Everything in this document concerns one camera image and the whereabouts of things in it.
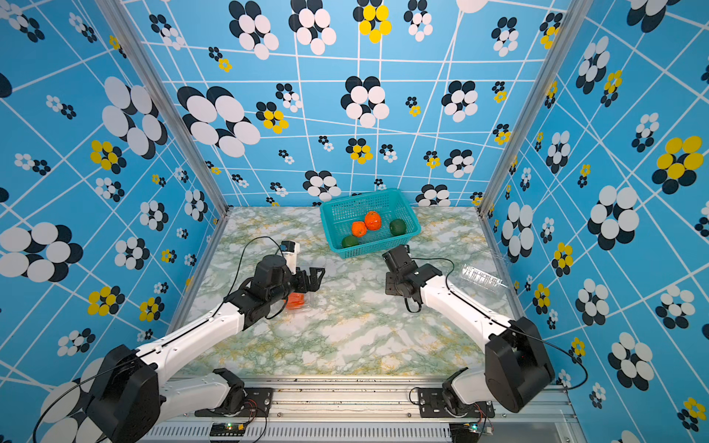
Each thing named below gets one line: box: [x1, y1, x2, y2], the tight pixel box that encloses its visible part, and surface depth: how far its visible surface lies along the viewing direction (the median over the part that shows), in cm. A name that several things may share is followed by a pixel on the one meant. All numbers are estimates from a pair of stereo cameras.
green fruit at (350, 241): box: [341, 235, 360, 249], surface depth 104 cm
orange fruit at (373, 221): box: [364, 210, 382, 231], surface depth 110 cm
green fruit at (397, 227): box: [389, 218, 407, 237], surface depth 110 cm
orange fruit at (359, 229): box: [351, 220, 368, 239], surface depth 110 cm
